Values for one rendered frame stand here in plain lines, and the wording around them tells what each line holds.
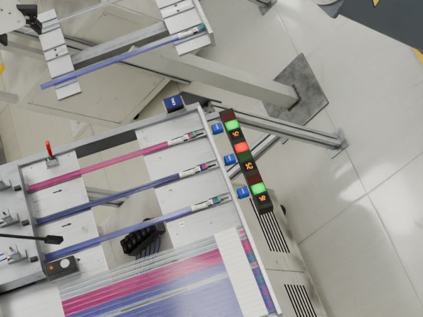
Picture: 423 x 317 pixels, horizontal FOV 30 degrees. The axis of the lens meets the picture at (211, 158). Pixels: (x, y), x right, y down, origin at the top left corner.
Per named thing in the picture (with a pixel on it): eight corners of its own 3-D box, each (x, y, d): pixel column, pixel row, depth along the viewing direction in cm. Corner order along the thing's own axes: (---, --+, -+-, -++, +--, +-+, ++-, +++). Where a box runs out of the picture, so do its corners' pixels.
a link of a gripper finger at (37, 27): (23, 21, 177) (39, 35, 182) (36, 17, 176) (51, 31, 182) (22, 9, 178) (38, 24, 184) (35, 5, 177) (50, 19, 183)
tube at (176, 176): (206, 165, 220) (206, 163, 219) (208, 169, 219) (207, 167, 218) (30, 222, 215) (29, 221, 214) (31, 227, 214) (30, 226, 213)
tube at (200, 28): (203, 26, 232) (203, 23, 231) (204, 30, 232) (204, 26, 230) (41, 86, 230) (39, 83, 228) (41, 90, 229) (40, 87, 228)
